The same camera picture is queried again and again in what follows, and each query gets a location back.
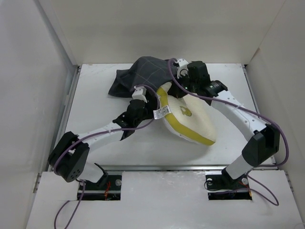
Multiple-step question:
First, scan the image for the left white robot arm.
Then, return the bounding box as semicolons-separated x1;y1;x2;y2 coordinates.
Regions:
48;94;160;189

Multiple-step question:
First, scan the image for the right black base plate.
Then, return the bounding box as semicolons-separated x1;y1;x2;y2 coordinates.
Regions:
204;174;249;192

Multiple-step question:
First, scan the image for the cream pillow with yellow edge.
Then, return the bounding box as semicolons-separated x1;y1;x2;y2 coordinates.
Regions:
157;82;217;146

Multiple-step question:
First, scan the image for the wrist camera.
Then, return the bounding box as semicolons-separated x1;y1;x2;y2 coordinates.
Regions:
132;86;147;103
174;58;189;79

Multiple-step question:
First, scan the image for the dark grey checked pillowcase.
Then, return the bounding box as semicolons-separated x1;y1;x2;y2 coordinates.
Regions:
108;56;172;98

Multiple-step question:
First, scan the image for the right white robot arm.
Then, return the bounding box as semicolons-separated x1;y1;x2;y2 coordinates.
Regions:
167;58;280;188

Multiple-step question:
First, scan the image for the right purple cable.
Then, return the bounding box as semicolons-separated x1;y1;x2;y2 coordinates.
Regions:
168;58;290;207

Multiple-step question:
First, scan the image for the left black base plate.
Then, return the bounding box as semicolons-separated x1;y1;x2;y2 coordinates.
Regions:
84;174;122;194

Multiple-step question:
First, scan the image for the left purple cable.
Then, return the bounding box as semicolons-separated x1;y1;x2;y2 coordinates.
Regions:
52;85;160;227

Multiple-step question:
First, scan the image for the purple cable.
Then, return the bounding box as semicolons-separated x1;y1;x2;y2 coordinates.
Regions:
52;85;160;227
168;58;290;207

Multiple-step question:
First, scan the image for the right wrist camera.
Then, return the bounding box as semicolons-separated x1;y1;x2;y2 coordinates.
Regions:
174;58;189;79

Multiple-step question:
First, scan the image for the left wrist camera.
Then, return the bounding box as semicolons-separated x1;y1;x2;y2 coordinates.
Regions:
132;86;147;103

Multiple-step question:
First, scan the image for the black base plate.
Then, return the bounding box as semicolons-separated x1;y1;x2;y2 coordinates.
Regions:
204;174;249;192
84;174;122;194

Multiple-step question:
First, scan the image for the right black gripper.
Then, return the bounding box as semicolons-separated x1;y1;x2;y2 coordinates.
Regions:
167;71;199;98

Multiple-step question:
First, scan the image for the white pillow care label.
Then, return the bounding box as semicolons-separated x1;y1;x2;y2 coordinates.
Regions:
153;105;171;120

